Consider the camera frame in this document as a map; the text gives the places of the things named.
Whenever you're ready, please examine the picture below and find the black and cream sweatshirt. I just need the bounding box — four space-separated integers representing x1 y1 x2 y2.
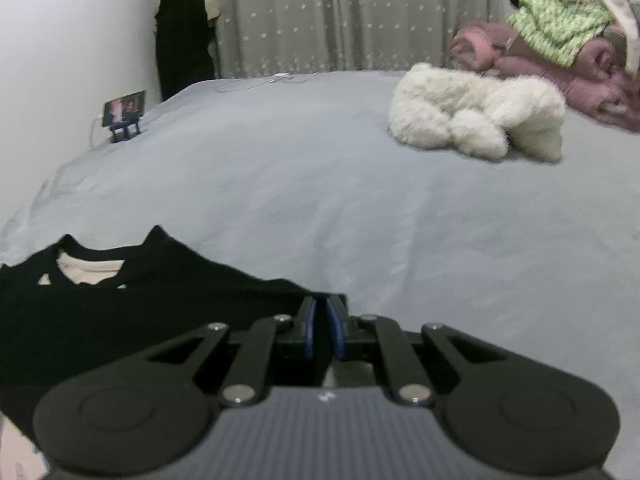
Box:
0 225 348 480

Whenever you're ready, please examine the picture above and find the white fluffy garment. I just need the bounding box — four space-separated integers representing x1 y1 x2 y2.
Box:
389 62 567 162

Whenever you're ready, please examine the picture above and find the grey star curtain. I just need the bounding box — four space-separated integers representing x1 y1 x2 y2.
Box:
197 0 506 79

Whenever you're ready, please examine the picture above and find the grey bed blanket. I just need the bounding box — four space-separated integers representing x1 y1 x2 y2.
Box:
0 70 640 480

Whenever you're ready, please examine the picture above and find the black hanging coat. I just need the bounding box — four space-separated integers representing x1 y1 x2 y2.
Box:
155 0 217 102

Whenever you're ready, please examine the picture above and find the smartphone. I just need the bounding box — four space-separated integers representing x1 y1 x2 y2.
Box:
102 90 147 127

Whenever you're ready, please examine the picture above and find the green patterned garment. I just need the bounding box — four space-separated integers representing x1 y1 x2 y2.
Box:
507 0 617 68

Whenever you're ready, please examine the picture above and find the pink quilt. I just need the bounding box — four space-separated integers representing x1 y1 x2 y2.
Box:
449 22 640 133

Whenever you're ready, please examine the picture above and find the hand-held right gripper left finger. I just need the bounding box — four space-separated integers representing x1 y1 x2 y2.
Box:
145 296 318 407

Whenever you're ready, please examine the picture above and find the blue phone stand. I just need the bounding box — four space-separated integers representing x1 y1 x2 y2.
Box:
110 119 142 145

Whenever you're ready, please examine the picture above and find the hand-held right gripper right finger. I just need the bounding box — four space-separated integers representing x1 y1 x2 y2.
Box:
326 295 501 407

